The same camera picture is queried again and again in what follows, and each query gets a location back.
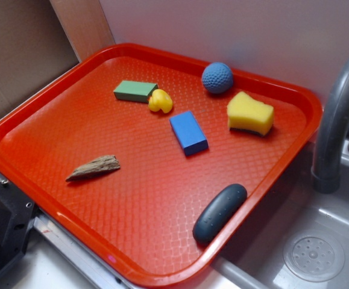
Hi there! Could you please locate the black metal bracket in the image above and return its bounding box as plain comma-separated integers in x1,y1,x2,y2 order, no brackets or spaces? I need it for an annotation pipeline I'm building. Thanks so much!
0,182,37,277

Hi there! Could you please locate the sink drain strainer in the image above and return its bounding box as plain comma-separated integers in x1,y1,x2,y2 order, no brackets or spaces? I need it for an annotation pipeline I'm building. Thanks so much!
283,230,345,282

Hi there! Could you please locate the grey toy faucet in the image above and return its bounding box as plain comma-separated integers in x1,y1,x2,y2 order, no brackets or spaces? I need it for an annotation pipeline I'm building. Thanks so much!
311,59,349,194

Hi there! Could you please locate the brown wood piece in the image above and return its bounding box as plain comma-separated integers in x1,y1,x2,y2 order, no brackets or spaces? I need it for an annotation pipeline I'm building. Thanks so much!
66,155,121,182

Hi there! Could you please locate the blue rectangular block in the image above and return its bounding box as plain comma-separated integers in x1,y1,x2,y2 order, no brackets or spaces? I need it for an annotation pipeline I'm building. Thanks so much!
169,111,209,157

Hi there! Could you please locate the yellow rubber duck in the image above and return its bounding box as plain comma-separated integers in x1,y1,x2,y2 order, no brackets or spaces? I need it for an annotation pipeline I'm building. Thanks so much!
148,89,173,113

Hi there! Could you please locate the grey toy sink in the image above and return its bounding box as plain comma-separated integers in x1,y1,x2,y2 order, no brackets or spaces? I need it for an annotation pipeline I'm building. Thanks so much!
216,138,349,289

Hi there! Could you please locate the brown cardboard panel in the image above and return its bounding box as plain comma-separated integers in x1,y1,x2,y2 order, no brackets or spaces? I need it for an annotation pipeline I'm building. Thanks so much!
0,1,115,118

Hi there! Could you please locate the yellow sponge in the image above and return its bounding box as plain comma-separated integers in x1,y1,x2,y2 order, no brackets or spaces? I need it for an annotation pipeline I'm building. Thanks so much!
227,92,274,136

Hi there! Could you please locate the red plastic tray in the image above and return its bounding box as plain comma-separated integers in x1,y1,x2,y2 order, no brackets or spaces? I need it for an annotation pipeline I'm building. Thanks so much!
0,44,322,288

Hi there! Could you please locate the green rectangular block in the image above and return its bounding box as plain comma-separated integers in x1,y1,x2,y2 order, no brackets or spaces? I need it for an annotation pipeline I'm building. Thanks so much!
113,80,158,104

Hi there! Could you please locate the blue dimpled ball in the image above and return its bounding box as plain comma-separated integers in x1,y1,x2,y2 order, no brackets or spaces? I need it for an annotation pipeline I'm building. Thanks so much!
201,62,234,94

